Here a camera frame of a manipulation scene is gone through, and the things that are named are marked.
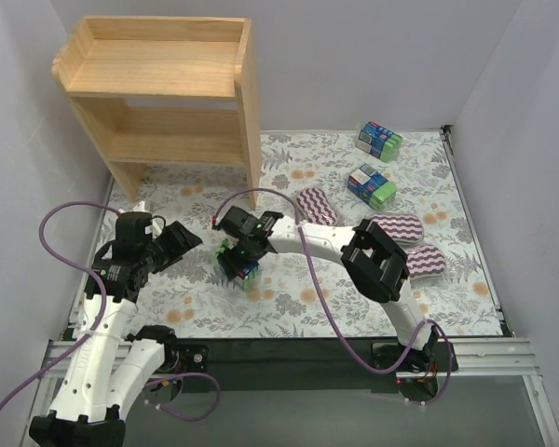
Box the pink wavy sponge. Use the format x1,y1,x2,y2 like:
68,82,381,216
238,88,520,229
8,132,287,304
296,187,340,226
368,214,424,246
405,244,446,279

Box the blue green sponge pack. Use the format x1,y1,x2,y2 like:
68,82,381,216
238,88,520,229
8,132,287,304
355,121,403,163
213,238,260,291
348,164,397,210

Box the floral patterned table mat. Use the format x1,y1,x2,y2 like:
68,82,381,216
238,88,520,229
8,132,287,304
126,131,502,338

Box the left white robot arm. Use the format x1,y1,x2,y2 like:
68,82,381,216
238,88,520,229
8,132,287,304
29,211,202,446

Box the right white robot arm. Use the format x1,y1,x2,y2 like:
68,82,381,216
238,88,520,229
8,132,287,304
212,206,439,373

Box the wooden two-tier shelf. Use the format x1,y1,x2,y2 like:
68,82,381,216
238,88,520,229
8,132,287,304
51,16,262,200

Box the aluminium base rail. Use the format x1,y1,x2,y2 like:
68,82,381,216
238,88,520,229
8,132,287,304
42,337,541,376

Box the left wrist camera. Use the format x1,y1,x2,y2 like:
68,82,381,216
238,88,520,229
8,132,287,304
134,200,167,237

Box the pink wavy sponge middle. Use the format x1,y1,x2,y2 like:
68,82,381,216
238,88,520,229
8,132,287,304
368,214,424,246

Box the pink wavy sponge left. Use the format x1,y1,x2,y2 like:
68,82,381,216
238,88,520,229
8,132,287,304
296,187,340,226

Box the pink wavy sponge right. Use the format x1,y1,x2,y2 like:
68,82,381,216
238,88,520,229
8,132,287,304
405,244,446,279

